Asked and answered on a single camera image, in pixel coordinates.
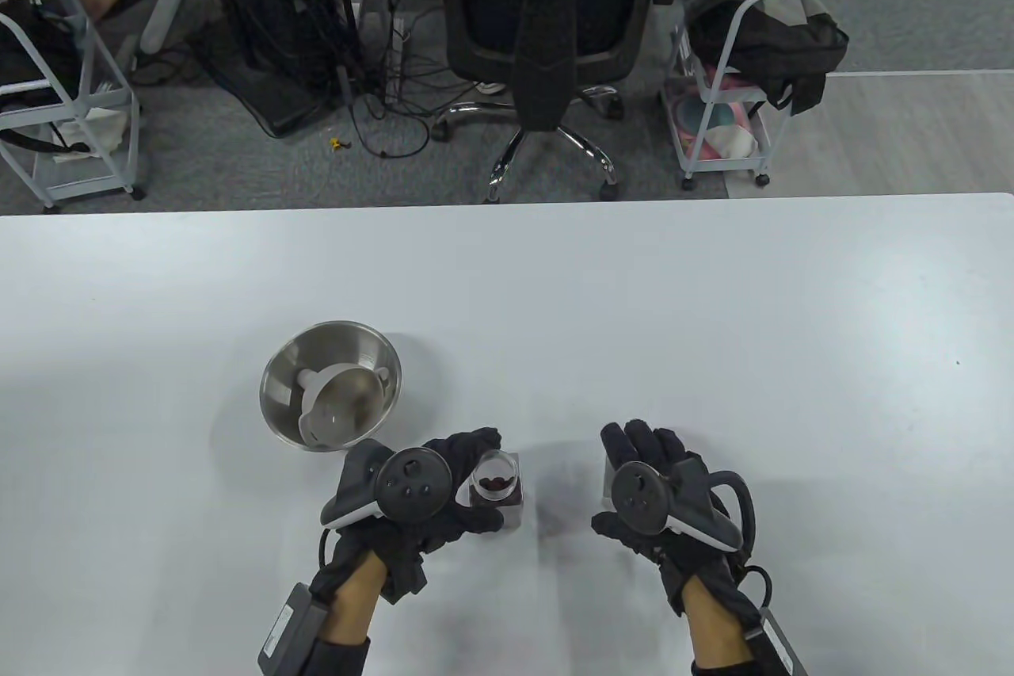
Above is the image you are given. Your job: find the person's left hand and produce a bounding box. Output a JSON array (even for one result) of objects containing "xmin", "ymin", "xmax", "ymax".
[{"xmin": 309, "ymin": 427, "xmax": 505, "ymax": 607}]

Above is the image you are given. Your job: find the person's right hand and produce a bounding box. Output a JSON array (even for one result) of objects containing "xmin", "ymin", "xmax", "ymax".
[{"xmin": 591, "ymin": 421, "xmax": 763, "ymax": 633}]

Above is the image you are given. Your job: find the clear glass coffee jar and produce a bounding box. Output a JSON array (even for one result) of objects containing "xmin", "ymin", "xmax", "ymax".
[{"xmin": 467, "ymin": 450, "xmax": 526, "ymax": 533}]

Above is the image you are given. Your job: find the pile of dark red cranberries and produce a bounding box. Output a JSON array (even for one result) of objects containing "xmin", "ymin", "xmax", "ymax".
[{"xmin": 474, "ymin": 474, "xmax": 520, "ymax": 506}]

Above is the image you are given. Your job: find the white plastic funnel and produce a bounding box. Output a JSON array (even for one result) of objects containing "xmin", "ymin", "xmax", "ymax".
[{"xmin": 297, "ymin": 363, "xmax": 397, "ymax": 449}]

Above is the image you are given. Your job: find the stainless steel bowl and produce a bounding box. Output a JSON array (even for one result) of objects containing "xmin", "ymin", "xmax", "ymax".
[{"xmin": 259, "ymin": 321, "xmax": 402, "ymax": 454}]

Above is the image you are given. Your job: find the person's left forearm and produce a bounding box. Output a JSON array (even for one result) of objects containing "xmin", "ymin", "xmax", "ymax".
[{"xmin": 323, "ymin": 549, "xmax": 391, "ymax": 647}]

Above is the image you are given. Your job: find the person's right forearm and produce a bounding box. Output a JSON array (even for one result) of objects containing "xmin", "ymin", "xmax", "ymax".
[{"xmin": 683, "ymin": 577, "xmax": 755, "ymax": 665}]

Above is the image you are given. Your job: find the black round controller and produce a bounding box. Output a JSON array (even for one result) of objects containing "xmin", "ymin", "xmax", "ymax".
[
  {"xmin": 610, "ymin": 454, "xmax": 755, "ymax": 552},
  {"xmin": 321, "ymin": 440, "xmax": 454, "ymax": 528}
]

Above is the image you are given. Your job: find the black sensor box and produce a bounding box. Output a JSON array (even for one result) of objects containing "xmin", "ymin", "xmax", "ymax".
[
  {"xmin": 757, "ymin": 606, "xmax": 809, "ymax": 676},
  {"xmin": 257, "ymin": 582, "xmax": 330, "ymax": 673}
]

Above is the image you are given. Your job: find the white metal cart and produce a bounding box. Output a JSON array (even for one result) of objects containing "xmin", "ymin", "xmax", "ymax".
[
  {"xmin": 661, "ymin": 0, "xmax": 852, "ymax": 191},
  {"xmin": 0, "ymin": 0, "xmax": 147, "ymax": 213}
]

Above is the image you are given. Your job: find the black office chair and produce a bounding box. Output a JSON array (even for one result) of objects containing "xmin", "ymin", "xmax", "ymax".
[{"xmin": 416, "ymin": 0, "xmax": 682, "ymax": 203}]

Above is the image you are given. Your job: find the pink and teal cloth bundle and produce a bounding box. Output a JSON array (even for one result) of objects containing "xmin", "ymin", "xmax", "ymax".
[{"xmin": 669, "ymin": 70, "xmax": 765, "ymax": 158}]

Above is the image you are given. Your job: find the black bag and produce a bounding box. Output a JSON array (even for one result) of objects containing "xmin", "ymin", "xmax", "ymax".
[
  {"xmin": 0, "ymin": 2, "xmax": 80, "ymax": 110},
  {"xmin": 685, "ymin": 0, "xmax": 850, "ymax": 116}
]

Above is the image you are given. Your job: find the white cloth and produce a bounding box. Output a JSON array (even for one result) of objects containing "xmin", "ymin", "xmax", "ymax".
[{"xmin": 48, "ymin": 104, "xmax": 128, "ymax": 158}]

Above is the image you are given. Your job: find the black computer stand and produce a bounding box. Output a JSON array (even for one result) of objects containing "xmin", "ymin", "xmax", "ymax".
[{"xmin": 147, "ymin": 0, "xmax": 365, "ymax": 138}]

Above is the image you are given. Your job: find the bundle of black cables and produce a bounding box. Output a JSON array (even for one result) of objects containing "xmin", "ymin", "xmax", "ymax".
[{"xmin": 341, "ymin": 0, "xmax": 460, "ymax": 158}]

